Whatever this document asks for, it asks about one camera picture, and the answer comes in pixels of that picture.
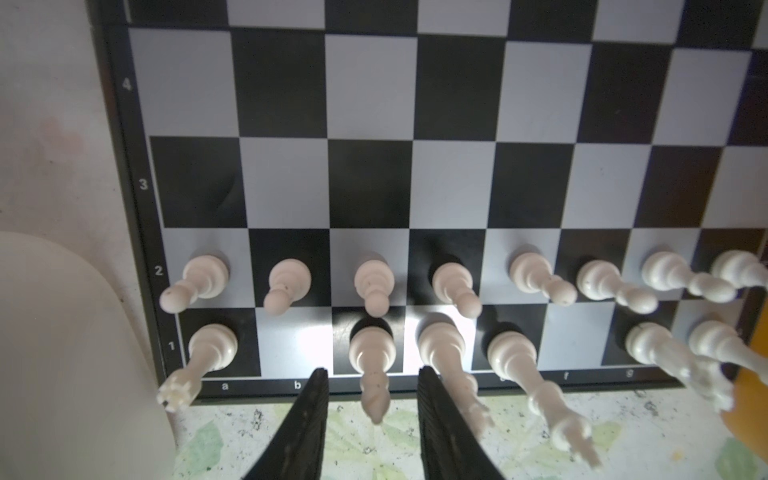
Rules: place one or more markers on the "white pawn a2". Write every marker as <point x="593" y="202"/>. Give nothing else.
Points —
<point x="204" y="277"/>

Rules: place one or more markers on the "white pawn h2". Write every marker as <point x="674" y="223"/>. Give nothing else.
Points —
<point x="740" y="268"/>

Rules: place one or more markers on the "white pawn f2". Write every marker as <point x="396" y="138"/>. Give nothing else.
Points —
<point x="601" y="280"/>

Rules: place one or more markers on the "white pawn g2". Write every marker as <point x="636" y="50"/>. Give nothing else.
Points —
<point x="666" y="270"/>

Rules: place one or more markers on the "white rook h1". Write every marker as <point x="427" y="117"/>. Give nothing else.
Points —
<point x="717" y="340"/>

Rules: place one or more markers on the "white pawn e2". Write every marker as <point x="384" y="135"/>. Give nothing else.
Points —
<point x="532" y="273"/>

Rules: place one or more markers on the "white bishop c1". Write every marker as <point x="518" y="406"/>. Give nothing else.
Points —
<point x="372" y="353"/>

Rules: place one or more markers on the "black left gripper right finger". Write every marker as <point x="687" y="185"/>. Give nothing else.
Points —
<point x="449" y="450"/>

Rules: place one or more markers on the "yellow rectangular tray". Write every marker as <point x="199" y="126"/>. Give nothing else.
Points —
<point x="748" y="420"/>

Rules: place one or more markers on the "white pawn b2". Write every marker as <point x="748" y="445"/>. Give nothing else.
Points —
<point x="289" y="281"/>

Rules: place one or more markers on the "white knight g1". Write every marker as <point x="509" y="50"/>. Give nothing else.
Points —
<point x="652" y="344"/>

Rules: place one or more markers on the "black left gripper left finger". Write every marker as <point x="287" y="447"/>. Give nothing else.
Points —
<point x="296" y="450"/>

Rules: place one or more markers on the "white queen d1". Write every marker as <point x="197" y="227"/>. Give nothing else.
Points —
<point x="441" y="346"/>

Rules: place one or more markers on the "white pawn c2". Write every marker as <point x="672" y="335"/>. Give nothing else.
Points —
<point x="374" y="282"/>

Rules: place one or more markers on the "white rectangular tray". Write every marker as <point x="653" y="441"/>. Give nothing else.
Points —
<point x="77" y="394"/>

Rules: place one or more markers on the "white king e1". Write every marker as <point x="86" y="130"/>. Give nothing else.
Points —
<point x="512" y="356"/>

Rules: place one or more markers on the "white pawn d2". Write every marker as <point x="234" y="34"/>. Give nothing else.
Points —
<point x="452" y="283"/>

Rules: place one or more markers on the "black white chess board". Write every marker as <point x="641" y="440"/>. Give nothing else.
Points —
<point x="421" y="133"/>

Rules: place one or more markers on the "white rook a1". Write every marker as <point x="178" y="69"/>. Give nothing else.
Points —
<point x="211" y="348"/>

